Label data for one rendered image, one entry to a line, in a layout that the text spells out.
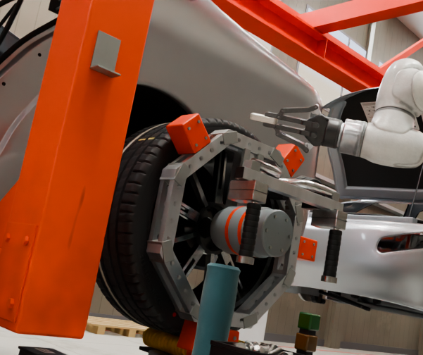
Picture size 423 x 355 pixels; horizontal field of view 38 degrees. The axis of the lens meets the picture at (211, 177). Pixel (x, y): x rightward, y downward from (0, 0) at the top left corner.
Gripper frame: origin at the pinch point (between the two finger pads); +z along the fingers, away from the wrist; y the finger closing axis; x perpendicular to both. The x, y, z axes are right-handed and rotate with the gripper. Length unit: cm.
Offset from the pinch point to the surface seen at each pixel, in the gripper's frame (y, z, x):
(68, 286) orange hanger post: -37, 25, 49
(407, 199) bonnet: -92, -63, -372
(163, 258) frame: -37.9, 15.2, 18.3
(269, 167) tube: -11.2, -5.1, 6.8
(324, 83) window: -40, 82, -899
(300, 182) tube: -16.3, -12.0, -7.5
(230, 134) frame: -7.4, 10.1, -7.9
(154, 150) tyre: -14.1, 27.2, 4.7
